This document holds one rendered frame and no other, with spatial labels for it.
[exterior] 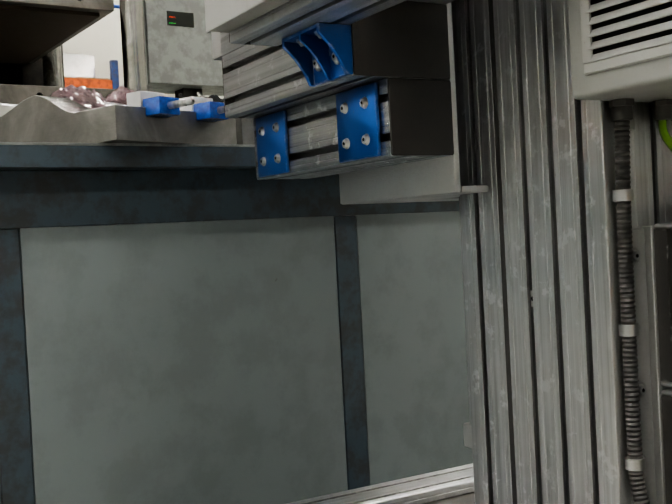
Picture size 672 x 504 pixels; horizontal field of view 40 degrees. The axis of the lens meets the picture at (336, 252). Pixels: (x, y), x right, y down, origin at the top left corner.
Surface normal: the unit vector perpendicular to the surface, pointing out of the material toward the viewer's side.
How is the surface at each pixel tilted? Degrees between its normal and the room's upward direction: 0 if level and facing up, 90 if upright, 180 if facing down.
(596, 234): 90
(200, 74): 90
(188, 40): 90
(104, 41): 90
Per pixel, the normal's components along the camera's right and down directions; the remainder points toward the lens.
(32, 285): 0.55, -0.01
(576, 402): -0.86, 0.05
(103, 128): -0.63, 0.05
